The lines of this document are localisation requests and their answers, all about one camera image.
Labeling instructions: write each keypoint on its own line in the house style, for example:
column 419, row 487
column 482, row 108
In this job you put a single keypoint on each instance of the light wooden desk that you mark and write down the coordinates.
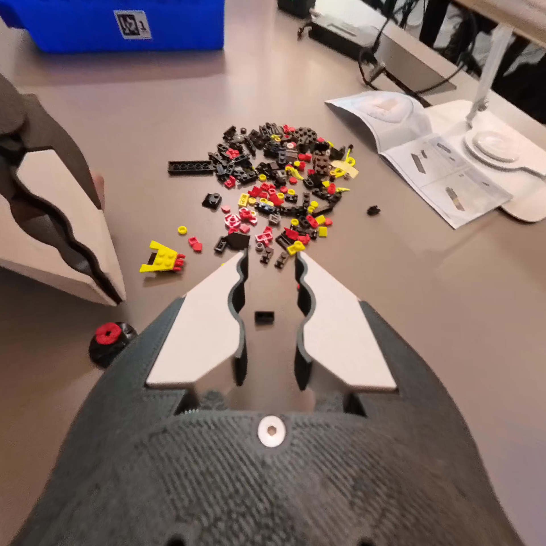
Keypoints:
column 512, row 12

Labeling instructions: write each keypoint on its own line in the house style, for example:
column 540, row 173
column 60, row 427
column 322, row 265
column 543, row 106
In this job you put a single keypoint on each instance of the long black lego plate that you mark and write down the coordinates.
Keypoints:
column 190, row 166

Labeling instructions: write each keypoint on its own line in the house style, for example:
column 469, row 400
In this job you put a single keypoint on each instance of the black box device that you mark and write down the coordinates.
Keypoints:
column 337, row 32

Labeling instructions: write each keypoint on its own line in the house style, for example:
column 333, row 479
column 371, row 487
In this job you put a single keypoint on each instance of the small dark lego piece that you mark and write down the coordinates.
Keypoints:
column 373, row 210

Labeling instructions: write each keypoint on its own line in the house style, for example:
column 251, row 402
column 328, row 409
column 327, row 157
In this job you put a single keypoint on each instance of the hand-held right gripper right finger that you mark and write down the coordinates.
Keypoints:
column 345, row 341

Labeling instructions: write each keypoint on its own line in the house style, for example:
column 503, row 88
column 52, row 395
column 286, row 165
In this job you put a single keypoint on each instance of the small black lego brick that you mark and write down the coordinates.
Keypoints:
column 264, row 317

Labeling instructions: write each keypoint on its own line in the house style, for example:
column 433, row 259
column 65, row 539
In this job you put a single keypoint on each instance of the blue plastic bin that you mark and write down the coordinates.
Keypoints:
column 85, row 21

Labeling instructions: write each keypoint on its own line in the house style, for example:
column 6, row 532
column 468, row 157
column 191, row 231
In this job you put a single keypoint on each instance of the small red lego piece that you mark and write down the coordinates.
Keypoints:
column 195, row 244

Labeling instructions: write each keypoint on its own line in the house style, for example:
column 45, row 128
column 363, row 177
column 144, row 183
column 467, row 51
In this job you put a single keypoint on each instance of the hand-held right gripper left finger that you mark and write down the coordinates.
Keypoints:
column 200, row 337

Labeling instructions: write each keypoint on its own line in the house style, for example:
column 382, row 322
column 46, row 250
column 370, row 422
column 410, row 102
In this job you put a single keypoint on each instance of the black sloped lego piece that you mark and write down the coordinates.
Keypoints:
column 212, row 200

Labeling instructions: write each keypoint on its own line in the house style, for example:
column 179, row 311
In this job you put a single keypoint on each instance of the white desk lamp base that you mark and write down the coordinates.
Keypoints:
column 495, row 147

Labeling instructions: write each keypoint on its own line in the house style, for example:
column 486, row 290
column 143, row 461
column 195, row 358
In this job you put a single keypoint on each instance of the lego instruction booklet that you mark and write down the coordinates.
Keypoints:
column 443, row 175

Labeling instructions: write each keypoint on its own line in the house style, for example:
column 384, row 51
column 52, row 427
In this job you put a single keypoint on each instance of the yellow and red lego assembly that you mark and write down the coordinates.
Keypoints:
column 164, row 258

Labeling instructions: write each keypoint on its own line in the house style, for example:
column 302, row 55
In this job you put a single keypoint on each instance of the black wheel with red piece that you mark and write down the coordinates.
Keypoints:
column 111, row 341

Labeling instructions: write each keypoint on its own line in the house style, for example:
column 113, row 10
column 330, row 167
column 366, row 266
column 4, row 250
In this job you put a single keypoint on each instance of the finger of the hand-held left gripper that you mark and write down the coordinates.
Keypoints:
column 64, row 192
column 25, row 251

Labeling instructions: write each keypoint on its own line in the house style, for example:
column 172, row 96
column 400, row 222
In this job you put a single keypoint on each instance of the pile of lego pieces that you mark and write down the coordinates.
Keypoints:
column 277, row 198

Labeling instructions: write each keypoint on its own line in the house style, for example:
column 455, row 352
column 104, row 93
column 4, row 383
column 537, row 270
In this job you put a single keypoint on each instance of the grey flat device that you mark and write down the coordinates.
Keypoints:
column 409, row 64

